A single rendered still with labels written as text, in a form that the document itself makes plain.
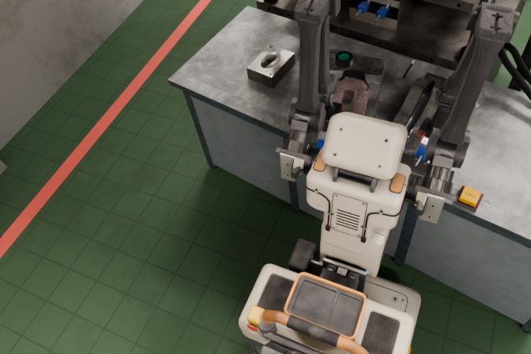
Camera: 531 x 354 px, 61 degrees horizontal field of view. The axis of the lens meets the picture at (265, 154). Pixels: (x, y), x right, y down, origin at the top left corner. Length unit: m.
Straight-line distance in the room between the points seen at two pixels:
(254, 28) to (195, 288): 1.45
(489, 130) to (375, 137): 0.94
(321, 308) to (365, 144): 0.55
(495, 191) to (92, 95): 2.90
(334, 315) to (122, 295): 1.49
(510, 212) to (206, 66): 1.53
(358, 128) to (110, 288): 1.88
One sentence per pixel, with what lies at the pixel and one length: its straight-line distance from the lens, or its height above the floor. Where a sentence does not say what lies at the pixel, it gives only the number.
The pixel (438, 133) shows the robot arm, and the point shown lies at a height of 1.30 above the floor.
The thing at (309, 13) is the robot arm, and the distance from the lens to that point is 1.25.
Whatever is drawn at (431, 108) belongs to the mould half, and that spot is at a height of 0.90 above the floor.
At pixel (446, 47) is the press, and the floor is 0.79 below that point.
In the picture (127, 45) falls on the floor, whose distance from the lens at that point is 4.13.
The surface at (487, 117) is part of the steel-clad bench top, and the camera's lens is 2.16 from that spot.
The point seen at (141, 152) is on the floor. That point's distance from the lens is 3.21.
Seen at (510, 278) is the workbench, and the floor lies 0.40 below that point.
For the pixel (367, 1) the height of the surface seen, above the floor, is 0.92.
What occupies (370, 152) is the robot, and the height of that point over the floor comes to 1.34.
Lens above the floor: 2.32
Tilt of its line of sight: 52 degrees down
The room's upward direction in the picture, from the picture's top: 10 degrees counter-clockwise
